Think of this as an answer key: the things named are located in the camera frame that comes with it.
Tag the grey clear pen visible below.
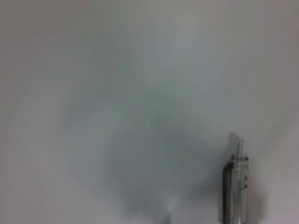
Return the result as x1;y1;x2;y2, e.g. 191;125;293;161
218;132;249;224

